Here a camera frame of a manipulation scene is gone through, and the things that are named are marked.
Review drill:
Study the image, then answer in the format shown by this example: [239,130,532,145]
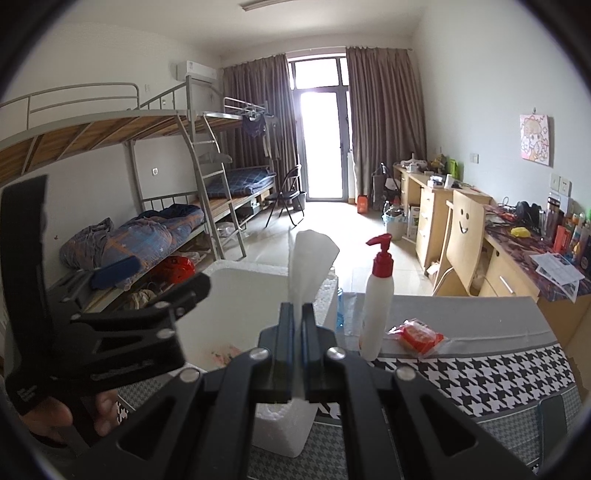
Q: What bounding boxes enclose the dark hanging garment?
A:
[242,113,269,139]

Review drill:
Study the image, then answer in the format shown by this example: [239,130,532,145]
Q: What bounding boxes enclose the person's left hand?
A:
[21,390,119,442]

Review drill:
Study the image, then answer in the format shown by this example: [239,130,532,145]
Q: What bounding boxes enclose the grey hanging garment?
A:
[265,119,282,160]

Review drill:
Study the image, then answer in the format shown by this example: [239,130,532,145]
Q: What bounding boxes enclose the black bag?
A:
[373,162,393,204]

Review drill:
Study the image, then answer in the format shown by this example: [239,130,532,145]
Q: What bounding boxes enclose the grey cloth on ladder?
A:
[196,150,233,167]

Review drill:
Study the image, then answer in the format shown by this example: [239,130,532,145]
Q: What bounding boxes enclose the wooden chair with smiley face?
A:
[431,189,485,298]

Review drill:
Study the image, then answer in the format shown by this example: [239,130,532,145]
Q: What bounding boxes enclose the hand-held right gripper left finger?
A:
[60,302,297,480]

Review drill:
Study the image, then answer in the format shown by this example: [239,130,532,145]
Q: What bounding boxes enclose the houndstooth cloth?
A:
[115,293,587,480]

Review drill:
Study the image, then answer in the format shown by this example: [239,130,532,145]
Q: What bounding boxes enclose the printed paper sheets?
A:
[529,251,585,303]

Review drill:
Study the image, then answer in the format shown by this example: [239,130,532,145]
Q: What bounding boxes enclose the dark round desk object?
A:
[515,200,541,227]

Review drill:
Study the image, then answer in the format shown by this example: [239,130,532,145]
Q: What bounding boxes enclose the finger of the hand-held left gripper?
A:
[69,272,213,385]
[48,256,145,305]

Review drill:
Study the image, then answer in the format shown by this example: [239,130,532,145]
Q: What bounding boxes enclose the blue plaid quilt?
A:
[59,204,206,283]

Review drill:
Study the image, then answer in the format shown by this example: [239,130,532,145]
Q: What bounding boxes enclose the grey metal bunk bed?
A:
[203,97,279,223]
[0,74,246,319]

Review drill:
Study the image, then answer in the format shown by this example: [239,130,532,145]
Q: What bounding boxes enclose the white bucket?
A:
[385,208,407,241]

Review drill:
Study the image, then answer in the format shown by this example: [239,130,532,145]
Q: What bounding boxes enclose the red plastic bag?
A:
[161,256,197,284]

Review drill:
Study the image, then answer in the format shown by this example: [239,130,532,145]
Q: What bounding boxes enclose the pink wall poster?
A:
[519,113,553,167]

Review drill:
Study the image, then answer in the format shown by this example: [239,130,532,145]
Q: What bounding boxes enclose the beige crumpled clothes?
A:
[124,288,158,310]

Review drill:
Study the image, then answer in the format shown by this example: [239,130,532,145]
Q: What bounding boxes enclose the black folding chair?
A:
[264,165,305,228]

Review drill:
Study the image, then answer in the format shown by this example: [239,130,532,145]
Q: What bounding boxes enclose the blue plaid bedding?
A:
[205,166,276,197]

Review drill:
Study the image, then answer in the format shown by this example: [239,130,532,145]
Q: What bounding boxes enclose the white air conditioner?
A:
[175,60,218,85]

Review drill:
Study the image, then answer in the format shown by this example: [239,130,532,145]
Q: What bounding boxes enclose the light wooden desk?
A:
[392,164,492,273]
[480,203,591,333]

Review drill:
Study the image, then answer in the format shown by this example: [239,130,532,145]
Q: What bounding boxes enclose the brown curtain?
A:
[346,45,428,199]
[222,53,296,185]

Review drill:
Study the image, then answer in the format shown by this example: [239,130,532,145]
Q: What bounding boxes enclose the cluster of desk bottles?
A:
[542,194,591,259]

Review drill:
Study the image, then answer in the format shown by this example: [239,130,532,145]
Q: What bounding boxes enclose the white pump bottle red cap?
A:
[359,233,394,361]

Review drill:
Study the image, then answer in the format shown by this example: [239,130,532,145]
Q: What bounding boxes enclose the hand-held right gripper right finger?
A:
[301,303,536,480]

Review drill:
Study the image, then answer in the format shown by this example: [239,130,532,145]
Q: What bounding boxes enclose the red snack packet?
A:
[385,318,445,358]

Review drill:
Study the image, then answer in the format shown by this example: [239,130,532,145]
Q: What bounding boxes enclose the ceiling light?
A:
[239,0,296,11]

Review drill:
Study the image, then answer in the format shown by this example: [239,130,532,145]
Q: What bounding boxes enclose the white foam box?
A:
[173,260,340,459]

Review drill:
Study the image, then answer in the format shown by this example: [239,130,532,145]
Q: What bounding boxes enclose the glass balcony door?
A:
[286,53,354,201]

